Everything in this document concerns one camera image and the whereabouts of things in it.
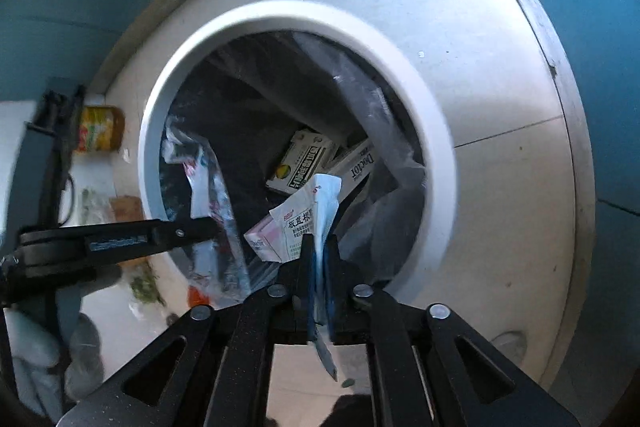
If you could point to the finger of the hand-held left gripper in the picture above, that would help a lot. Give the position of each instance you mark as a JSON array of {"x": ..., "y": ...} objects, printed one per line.
[{"x": 185, "y": 233}]

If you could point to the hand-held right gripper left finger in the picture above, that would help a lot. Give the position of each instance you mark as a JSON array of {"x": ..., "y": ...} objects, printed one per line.
[{"x": 306, "y": 252}]

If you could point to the clear plastic bin liner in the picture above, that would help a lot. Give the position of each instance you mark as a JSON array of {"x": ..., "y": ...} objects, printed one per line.
[{"x": 375, "y": 117}]

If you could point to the long white carton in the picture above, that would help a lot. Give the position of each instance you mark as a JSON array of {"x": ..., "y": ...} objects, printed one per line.
[{"x": 352, "y": 164}]

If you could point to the red scrap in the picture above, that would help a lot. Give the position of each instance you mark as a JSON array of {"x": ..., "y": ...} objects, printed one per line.
[{"x": 197, "y": 296}]

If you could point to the white round trash bin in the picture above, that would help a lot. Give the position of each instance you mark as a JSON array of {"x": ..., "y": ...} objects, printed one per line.
[{"x": 440, "y": 147}]

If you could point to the orange brown packet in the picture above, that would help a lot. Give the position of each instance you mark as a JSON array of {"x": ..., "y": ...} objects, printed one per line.
[{"x": 127, "y": 207}]

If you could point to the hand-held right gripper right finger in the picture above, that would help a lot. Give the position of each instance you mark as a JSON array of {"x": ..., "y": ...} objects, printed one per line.
[{"x": 331, "y": 257}]

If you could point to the clear plastic wrapper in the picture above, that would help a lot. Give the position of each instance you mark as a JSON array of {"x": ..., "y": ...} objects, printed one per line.
[{"x": 215, "y": 197}]

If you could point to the yellow snack packet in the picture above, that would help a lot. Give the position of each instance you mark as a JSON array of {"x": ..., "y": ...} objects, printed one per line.
[{"x": 100, "y": 129}]

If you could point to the green white medicine box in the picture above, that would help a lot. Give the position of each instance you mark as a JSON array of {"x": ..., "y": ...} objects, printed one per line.
[{"x": 302, "y": 162}]

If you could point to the pink white box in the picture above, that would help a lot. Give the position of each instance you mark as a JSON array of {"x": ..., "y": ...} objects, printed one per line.
[{"x": 262, "y": 239}]

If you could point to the green leafy scrap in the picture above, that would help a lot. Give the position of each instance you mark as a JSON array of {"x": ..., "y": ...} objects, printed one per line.
[{"x": 145, "y": 287}]

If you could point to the person's left hand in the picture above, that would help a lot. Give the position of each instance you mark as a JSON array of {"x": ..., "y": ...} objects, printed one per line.
[{"x": 30, "y": 357}]

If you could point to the white blue sachet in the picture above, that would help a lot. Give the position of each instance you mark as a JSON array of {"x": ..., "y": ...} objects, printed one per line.
[{"x": 310, "y": 212}]

